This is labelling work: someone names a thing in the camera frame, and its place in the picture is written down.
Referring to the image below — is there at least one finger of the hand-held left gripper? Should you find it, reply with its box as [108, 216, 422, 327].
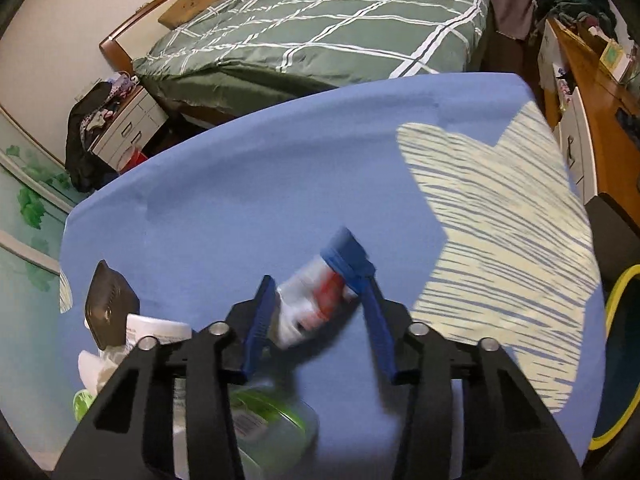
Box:
[84, 260, 141, 351]

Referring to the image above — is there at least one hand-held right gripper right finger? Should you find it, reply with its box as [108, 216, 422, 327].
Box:
[352, 272, 586, 480]

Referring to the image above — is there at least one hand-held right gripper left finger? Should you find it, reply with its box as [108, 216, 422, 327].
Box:
[52, 275, 278, 480]

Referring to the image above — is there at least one white tube with blue cap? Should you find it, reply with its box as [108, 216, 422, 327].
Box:
[272, 227, 373, 348]

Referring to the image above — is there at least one green plastic bag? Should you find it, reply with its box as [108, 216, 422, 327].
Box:
[172, 380, 321, 480]

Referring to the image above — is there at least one dark bin with yellow rim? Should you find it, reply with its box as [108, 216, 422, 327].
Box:
[590, 265, 640, 451]

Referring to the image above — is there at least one sliding door wardrobe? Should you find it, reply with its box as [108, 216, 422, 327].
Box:
[0, 105, 76, 461]

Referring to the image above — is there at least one red bag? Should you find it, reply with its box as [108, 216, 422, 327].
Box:
[120, 145, 149, 173]

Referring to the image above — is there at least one blue star-printed tablecloth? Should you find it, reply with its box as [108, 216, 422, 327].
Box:
[57, 72, 608, 466]

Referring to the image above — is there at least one white nightstand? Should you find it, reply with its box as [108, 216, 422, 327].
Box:
[87, 85, 171, 171]

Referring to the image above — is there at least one pile of small garments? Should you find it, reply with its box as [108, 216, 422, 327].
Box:
[82, 72, 141, 133]

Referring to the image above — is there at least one wooden bed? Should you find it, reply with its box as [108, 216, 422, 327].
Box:
[98, 0, 496, 126]

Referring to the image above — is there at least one brown pillow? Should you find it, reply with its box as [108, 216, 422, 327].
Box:
[157, 0, 223, 28]

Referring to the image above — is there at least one wooden desk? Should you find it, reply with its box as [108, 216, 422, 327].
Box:
[537, 17, 640, 211]

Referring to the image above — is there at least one green checked duvet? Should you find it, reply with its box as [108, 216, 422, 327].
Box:
[132, 0, 491, 106]

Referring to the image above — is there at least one small pale box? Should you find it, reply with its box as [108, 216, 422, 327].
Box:
[600, 40, 633, 82]

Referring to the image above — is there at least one pile of dark clothes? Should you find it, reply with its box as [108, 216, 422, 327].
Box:
[530, 0, 618, 41]

